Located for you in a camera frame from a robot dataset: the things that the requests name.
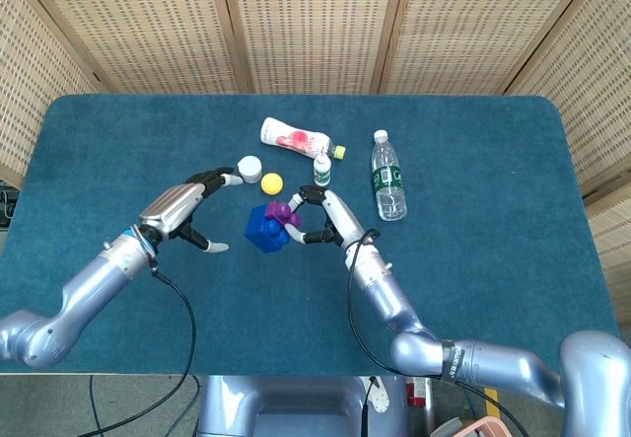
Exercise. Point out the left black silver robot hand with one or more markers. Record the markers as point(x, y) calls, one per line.
point(170, 210)

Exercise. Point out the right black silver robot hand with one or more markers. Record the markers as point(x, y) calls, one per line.
point(340, 217)

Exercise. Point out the purple plastic building brick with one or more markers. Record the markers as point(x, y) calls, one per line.
point(281, 212)

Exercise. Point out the blue purple toy block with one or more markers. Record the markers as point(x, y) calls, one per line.
point(263, 232)

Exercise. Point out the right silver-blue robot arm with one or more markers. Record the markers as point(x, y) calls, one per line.
point(379, 284)

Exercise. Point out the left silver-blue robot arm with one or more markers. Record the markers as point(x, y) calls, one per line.
point(93, 284)

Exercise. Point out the small white bottle green label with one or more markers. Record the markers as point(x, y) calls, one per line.
point(322, 173)

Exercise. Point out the clear water bottle green label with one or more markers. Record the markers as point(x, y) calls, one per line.
point(389, 185)

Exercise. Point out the yellow ball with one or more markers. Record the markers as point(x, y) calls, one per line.
point(272, 184)

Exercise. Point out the white pink yogurt drink bottle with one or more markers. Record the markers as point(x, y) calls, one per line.
point(296, 138)

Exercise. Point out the white round jar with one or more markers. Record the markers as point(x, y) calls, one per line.
point(251, 168)

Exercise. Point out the blue felt table cloth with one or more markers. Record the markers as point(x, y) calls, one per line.
point(246, 309)

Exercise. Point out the woven rattan screen panel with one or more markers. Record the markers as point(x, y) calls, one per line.
point(483, 27)
point(34, 77)
point(613, 240)
point(591, 87)
point(315, 27)
point(138, 27)

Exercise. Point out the red fire extinguisher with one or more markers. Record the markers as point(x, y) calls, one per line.
point(416, 390)

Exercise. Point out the silver-blue robot torso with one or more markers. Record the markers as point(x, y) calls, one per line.
point(296, 407)

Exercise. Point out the pink plastic basket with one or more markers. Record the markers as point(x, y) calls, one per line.
point(473, 427)

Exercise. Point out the white perforated bracket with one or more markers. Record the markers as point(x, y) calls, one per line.
point(380, 397)

